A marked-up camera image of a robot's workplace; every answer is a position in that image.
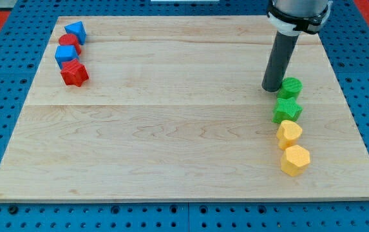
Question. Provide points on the blue triangle block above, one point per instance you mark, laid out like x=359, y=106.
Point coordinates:
x=78, y=30

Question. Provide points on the green star block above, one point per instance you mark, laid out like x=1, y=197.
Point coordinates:
x=286, y=109

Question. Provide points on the green circle block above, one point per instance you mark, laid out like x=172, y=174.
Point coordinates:
x=290, y=87

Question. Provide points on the light wooden board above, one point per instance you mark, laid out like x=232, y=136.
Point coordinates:
x=174, y=111

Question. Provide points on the blue cube block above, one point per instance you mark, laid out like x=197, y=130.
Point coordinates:
x=65, y=53

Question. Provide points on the yellow heart block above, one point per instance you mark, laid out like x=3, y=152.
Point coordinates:
x=288, y=134

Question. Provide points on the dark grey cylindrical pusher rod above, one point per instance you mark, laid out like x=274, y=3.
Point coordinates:
x=278, y=62

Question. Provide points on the red circle block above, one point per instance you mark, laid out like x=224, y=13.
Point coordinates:
x=70, y=39

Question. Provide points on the yellow hexagon block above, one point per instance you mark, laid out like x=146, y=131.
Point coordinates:
x=295, y=160

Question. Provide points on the red star block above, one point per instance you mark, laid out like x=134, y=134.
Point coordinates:
x=74, y=73

